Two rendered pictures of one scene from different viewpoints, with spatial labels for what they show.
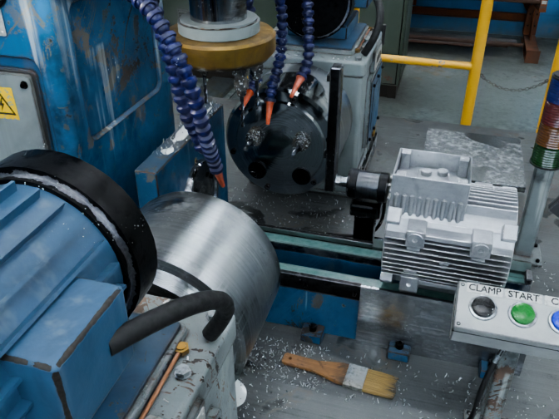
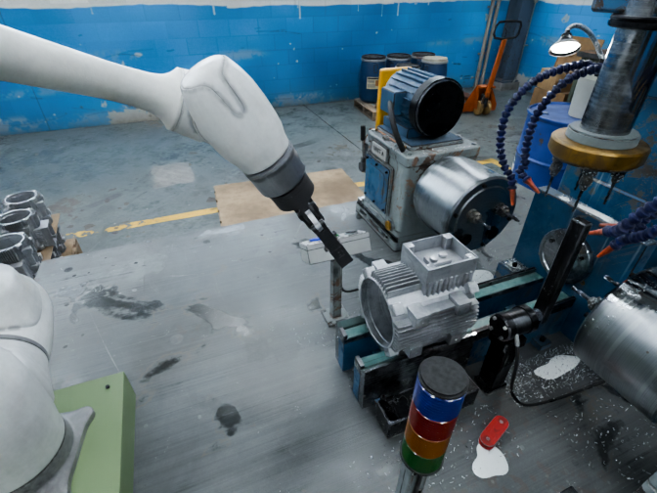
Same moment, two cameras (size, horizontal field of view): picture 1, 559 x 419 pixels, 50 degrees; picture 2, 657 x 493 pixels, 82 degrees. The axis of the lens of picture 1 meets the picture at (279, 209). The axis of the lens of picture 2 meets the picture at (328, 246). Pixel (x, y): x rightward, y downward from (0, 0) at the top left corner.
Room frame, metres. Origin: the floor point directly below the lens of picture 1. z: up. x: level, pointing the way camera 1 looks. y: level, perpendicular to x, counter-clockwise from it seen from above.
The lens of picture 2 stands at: (1.23, -0.83, 1.60)
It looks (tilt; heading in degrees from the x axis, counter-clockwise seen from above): 35 degrees down; 142
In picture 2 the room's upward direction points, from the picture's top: straight up
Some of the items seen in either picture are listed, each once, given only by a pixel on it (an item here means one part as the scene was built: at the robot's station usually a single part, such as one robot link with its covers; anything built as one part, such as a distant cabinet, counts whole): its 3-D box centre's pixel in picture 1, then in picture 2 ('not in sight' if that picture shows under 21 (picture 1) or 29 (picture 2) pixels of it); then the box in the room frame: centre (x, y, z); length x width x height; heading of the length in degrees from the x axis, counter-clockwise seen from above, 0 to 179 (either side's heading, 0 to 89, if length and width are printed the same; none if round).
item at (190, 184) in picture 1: (202, 197); (563, 256); (0.98, 0.15, 1.02); 0.15 x 0.02 x 0.15; 164
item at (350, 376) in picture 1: (338, 372); not in sight; (0.73, -0.10, 0.80); 0.21 x 0.05 x 0.01; 70
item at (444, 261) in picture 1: (447, 234); (415, 300); (0.85, -0.29, 1.02); 0.20 x 0.19 x 0.19; 73
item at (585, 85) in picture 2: not in sight; (588, 97); (0.22, 2.11, 0.99); 0.24 x 0.22 x 0.24; 164
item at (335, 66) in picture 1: (334, 130); (557, 275); (1.04, -0.10, 1.12); 0.04 x 0.03 x 0.26; 74
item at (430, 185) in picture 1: (430, 184); (436, 263); (0.86, -0.25, 1.11); 0.12 x 0.11 x 0.07; 73
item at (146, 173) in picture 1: (174, 211); (575, 263); (0.99, 0.21, 0.97); 0.30 x 0.11 x 0.34; 164
